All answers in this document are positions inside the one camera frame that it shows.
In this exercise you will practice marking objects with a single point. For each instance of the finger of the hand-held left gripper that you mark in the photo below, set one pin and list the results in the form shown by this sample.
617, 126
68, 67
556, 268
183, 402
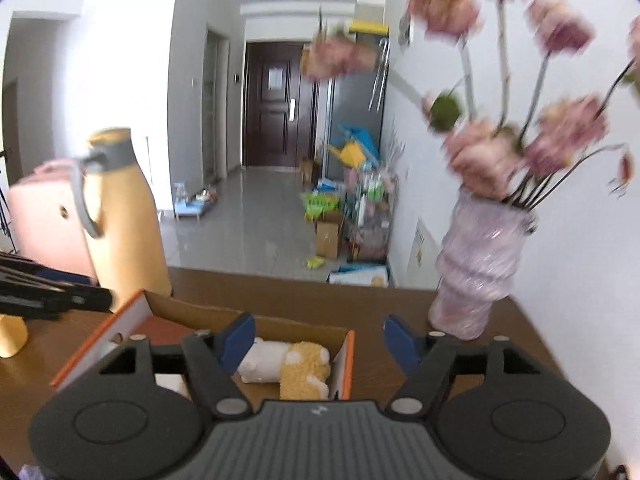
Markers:
60, 301

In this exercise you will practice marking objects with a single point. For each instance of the pink hard-shell suitcase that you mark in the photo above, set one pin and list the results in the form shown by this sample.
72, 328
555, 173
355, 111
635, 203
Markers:
40, 220

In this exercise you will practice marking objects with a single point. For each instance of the purple textured vase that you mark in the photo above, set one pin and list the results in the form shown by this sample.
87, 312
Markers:
475, 270

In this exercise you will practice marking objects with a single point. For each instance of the blue and yellow plastic item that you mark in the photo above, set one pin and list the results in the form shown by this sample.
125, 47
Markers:
355, 147

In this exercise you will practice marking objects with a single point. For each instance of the yellow and black box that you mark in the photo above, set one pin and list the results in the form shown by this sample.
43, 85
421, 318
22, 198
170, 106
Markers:
367, 27

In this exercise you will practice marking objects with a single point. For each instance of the dark brown entrance door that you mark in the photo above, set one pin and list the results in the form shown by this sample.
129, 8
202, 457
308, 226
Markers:
265, 125

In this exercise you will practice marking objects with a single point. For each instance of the brown cardboard box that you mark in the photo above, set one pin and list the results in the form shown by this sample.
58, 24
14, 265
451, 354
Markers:
329, 235

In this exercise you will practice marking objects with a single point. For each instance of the flat blue and white box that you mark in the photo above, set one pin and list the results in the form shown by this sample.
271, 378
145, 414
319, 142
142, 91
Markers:
357, 276

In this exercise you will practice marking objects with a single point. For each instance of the yellow ceramic mug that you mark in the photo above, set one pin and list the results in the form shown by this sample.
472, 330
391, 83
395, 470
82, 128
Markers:
12, 337

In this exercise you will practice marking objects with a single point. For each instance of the yellow thermos jug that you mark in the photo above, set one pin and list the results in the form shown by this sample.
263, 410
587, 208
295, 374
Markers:
130, 240

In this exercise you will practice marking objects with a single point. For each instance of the dried pink rose bouquet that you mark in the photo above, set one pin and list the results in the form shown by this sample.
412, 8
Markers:
480, 155

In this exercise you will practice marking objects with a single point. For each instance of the green plastic item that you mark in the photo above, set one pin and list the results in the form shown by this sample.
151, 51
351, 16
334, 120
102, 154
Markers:
320, 205

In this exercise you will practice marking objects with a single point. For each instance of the grey refrigerator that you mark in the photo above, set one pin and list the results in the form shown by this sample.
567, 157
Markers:
355, 105

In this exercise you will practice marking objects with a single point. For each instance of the red cardboard box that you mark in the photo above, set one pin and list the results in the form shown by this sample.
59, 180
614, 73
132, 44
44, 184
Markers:
175, 310

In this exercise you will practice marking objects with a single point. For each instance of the small brown paper bag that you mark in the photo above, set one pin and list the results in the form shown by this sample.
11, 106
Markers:
309, 172

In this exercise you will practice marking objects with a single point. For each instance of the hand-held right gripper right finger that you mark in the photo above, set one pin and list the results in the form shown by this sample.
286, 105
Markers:
402, 345

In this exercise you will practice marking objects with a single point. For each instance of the white wall panel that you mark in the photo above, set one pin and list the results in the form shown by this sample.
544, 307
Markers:
406, 32

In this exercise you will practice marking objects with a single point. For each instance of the white and yellow plush toy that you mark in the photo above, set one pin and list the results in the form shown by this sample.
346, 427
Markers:
300, 365

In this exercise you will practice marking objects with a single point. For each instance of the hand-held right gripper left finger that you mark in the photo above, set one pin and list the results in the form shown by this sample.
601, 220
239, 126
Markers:
239, 342

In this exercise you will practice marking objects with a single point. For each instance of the white paper on door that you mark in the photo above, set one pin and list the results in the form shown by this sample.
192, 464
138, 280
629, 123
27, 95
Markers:
276, 78

